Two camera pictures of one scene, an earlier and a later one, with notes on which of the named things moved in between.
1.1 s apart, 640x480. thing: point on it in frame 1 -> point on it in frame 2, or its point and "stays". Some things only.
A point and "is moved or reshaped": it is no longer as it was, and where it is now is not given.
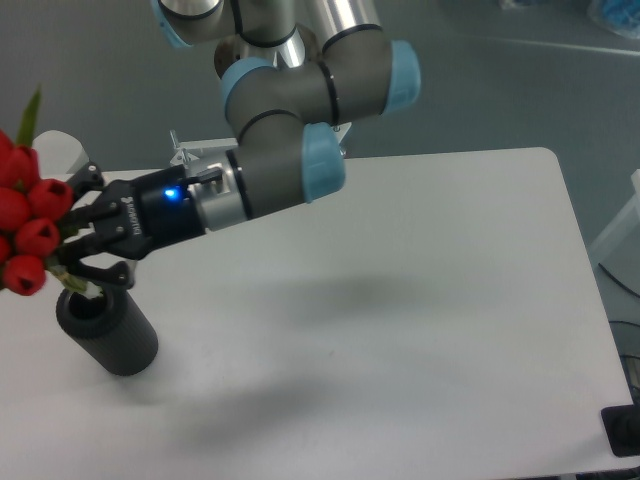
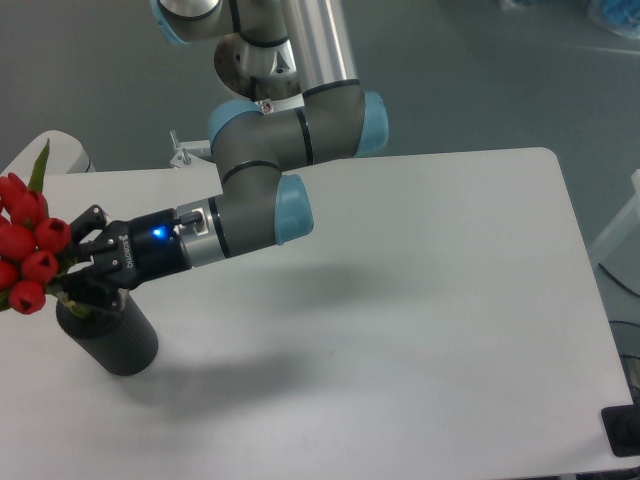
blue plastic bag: (623, 16) stays
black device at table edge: (622, 426) stays
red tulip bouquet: (31, 210) is moved or reshaped
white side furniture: (617, 250) stays
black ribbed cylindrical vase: (113, 330) stays
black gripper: (137, 217) -> (129, 254)
